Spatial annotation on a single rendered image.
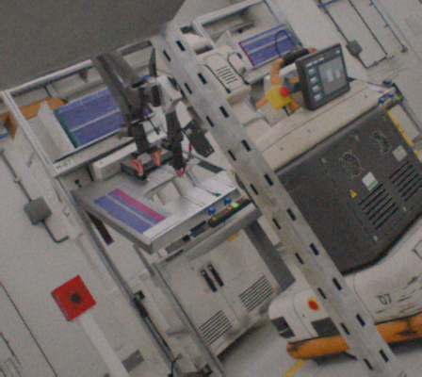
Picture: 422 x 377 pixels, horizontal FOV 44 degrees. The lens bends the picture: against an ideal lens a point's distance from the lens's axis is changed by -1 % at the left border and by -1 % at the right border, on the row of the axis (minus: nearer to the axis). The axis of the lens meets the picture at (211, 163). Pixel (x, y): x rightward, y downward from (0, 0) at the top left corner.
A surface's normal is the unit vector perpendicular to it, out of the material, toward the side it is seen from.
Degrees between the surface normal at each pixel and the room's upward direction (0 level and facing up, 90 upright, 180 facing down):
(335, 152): 90
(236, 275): 90
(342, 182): 90
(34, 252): 90
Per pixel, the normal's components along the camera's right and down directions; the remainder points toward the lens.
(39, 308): 0.43, -0.36
